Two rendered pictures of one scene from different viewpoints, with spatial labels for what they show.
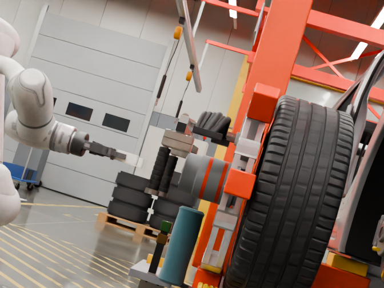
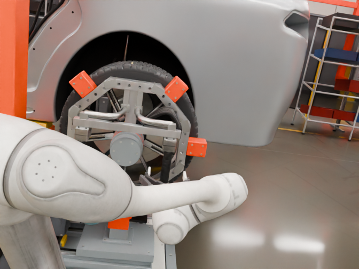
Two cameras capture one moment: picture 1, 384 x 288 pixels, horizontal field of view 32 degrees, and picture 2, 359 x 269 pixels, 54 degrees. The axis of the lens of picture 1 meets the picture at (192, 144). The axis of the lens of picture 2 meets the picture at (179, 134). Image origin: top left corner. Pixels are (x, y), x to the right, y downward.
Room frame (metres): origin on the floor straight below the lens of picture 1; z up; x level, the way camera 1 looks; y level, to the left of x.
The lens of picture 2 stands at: (2.24, 1.38, 1.36)
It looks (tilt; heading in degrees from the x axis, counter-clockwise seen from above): 16 degrees down; 260
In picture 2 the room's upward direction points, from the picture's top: 9 degrees clockwise
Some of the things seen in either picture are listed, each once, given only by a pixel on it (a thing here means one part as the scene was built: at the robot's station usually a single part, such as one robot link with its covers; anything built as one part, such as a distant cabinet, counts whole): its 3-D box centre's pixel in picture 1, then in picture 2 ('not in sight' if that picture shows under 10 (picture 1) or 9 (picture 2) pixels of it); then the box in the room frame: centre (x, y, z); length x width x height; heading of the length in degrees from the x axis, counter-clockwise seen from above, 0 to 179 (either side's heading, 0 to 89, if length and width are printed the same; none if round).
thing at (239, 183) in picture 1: (239, 184); (195, 147); (1.88, -0.16, 0.85); 0.09 x 0.08 x 0.07; 176
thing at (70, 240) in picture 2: not in sight; (107, 249); (2.23, -0.35, 0.13); 0.50 x 0.36 x 0.10; 176
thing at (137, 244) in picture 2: not in sight; (120, 220); (2.18, -0.34, 0.32); 0.40 x 0.30 x 0.28; 176
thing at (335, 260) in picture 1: (346, 264); (37, 123); (2.72, -0.73, 0.70); 0.14 x 0.14 x 0.05; 86
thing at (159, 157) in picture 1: (158, 169); (165, 167); (2.04, 0.07, 0.83); 0.04 x 0.04 x 0.16
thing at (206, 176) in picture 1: (214, 180); (127, 144); (2.19, -0.10, 0.85); 0.21 x 0.14 x 0.14; 86
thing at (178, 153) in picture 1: (184, 150); (83, 131); (2.37, 0.02, 0.93); 0.09 x 0.05 x 0.05; 86
